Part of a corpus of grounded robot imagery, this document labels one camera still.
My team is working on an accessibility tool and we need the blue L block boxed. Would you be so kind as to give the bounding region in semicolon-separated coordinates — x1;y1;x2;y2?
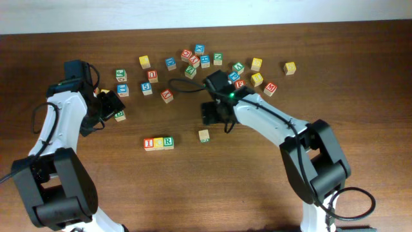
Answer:
117;84;129;97

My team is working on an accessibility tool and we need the yellow C block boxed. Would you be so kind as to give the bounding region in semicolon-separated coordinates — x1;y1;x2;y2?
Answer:
153;137;164;150

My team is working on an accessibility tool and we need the red U block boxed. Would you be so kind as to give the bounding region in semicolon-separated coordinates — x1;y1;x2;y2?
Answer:
147;70;158;83

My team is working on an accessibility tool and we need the green R block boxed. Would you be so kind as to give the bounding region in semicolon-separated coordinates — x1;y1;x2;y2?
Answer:
163;137;174;150

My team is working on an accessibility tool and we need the green V block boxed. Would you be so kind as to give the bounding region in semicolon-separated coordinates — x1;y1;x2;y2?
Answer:
232;62;245;75

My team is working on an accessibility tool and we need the red A block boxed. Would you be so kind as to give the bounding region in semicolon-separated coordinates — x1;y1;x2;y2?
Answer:
198;130;210;143

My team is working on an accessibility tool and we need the blue 5 block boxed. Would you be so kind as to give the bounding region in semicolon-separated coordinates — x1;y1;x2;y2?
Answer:
140;82;153;95

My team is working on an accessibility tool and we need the green Z block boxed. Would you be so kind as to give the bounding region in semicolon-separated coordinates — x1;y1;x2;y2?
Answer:
184;66;197;79

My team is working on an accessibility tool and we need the yellow block upper right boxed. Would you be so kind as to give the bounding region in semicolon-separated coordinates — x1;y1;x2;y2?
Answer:
250;57;263;72

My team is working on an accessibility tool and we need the blue H block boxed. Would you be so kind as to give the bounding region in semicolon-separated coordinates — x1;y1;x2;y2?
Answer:
200;55;211;68

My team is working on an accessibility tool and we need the yellow block centre right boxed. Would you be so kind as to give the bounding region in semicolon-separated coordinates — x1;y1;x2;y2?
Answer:
250;73;263;87

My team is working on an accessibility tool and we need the red I block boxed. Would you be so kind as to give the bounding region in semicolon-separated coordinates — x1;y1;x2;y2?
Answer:
144;138;155;151

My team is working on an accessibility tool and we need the yellow S block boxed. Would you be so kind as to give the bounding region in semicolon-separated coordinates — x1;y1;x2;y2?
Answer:
283;62;297;75

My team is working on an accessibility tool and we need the red K block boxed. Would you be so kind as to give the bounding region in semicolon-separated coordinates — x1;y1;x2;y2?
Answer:
160;89;174;104

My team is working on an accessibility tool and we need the red G block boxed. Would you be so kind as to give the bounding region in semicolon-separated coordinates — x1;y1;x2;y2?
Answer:
181;49;192;63

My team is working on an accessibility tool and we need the green 8 block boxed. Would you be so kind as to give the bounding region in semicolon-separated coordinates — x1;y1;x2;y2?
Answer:
114;110;126;122

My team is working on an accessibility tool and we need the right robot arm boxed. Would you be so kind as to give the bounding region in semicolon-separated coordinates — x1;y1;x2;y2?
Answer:
201;87;351;231

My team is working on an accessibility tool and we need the blue P block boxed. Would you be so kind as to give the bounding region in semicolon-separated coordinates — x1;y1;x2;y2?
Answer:
228;72;240;82

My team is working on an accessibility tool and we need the green J block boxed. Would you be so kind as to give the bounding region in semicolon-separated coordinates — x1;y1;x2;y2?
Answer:
115;69;127;82

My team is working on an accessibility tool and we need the green N block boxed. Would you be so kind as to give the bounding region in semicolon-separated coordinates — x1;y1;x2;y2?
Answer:
213;53;223;66

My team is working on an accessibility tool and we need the red M block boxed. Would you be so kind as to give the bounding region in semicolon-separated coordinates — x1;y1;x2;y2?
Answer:
263;82;277;97

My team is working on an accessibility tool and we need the blue D block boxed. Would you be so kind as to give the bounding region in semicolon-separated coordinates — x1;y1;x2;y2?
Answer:
165;57;176;71

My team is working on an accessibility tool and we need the yellow block upper left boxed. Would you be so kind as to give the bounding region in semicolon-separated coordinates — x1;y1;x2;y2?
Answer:
138;55;151;69

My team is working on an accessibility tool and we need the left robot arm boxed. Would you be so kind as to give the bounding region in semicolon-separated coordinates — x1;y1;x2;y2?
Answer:
11;79;127;231

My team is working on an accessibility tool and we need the left camera cable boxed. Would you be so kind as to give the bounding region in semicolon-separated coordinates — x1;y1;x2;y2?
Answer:
0;102;61;184

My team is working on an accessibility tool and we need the red E block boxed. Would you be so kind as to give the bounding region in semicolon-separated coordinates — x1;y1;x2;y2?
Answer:
234;80;245;89

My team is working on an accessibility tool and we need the red X block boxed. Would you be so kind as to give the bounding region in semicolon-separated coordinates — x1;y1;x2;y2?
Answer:
188;55;200;68

